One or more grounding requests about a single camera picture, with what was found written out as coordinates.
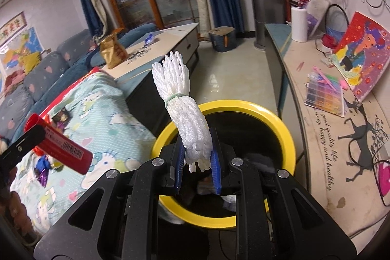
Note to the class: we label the blue white wrapper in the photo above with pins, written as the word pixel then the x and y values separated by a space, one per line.
pixel 149 39

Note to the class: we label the colourful country map poster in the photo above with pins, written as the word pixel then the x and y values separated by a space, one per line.
pixel 27 40

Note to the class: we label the pink tweezers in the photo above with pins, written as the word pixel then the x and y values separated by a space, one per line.
pixel 300 65

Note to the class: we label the yellow cushion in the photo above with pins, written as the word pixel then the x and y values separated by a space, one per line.
pixel 30 62

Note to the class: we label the white paper towel roll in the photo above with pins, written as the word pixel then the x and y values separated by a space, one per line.
pixel 299 24

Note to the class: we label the white topped coffee table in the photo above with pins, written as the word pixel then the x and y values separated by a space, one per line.
pixel 170 40

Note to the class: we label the yellow rimmed black bin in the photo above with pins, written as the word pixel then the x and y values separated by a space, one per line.
pixel 283 138

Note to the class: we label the pile of clothes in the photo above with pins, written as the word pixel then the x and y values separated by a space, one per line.
pixel 15 80

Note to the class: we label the white canvas board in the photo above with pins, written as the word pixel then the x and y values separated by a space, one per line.
pixel 317 10

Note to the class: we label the blue grey sofa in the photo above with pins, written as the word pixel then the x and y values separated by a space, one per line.
pixel 45 74

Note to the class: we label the dark blue storage box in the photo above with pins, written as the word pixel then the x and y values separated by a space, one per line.
pixel 222 40

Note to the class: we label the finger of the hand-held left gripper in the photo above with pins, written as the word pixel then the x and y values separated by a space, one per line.
pixel 21 150

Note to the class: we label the framed cross stitch hanging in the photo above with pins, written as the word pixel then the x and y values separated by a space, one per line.
pixel 12 24

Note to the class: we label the clear bead organizer box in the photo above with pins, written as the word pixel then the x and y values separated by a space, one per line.
pixel 323 95

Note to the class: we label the red tube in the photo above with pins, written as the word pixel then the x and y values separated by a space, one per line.
pixel 61 147

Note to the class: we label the person's left hand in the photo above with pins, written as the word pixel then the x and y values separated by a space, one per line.
pixel 19 212

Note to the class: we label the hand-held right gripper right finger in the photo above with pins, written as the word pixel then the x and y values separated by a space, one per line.
pixel 217 171

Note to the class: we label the colourful figure painting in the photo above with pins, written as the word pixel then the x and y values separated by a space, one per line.
pixel 365 49

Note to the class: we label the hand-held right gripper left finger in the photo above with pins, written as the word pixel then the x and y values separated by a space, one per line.
pixel 179 164

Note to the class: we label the white foam fruit net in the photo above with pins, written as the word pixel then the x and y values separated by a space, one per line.
pixel 182 95

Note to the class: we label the gold snack bag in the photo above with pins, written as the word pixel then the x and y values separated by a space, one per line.
pixel 112 53

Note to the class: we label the long grey sideboard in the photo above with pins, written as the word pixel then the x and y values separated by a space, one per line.
pixel 304 71

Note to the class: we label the printed cartoon blanket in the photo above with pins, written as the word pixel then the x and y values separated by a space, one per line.
pixel 100 113

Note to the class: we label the purple foil wrapper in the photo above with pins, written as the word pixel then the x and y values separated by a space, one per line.
pixel 41 171

